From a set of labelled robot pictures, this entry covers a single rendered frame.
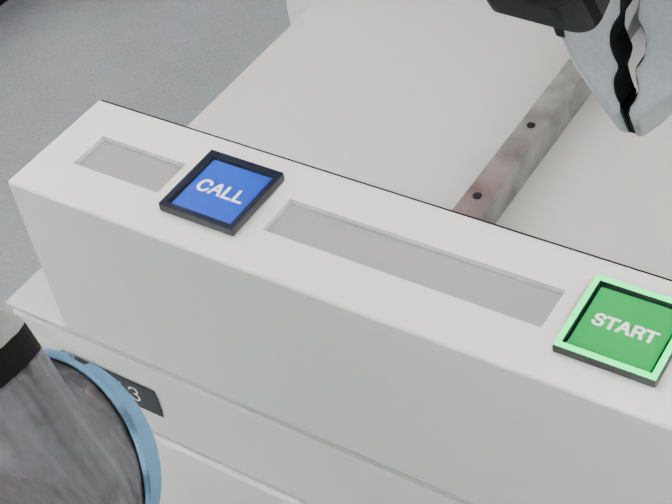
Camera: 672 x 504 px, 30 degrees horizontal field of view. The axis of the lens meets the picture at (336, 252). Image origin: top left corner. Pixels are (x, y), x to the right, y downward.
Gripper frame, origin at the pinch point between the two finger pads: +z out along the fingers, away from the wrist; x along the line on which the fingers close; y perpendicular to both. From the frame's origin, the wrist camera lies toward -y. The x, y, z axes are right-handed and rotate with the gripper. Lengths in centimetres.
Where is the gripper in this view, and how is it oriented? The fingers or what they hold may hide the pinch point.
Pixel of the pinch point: (628, 117)
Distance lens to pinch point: 56.1
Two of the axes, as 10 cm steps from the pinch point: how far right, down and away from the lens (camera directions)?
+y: 5.3, -6.3, 5.6
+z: 1.2, 7.2, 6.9
